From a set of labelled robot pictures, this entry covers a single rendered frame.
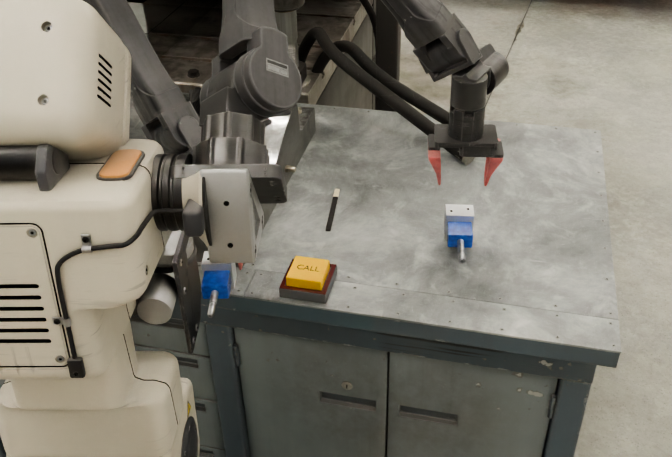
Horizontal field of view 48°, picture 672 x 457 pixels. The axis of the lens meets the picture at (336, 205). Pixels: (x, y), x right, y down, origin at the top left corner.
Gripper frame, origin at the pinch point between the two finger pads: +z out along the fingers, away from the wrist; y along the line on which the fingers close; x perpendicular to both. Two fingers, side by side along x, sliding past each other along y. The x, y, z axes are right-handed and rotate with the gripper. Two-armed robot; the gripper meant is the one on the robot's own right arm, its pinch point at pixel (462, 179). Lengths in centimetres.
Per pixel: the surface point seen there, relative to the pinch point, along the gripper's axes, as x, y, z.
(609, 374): -45, -49, 93
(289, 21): -65, 39, -4
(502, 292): 14.6, -6.6, 12.6
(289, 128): -19.6, 33.0, 1.1
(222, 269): 16.8, 39.5, 7.7
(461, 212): -0.3, -0.2, 7.1
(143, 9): -76, 79, -3
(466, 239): 4.7, -1.0, 9.3
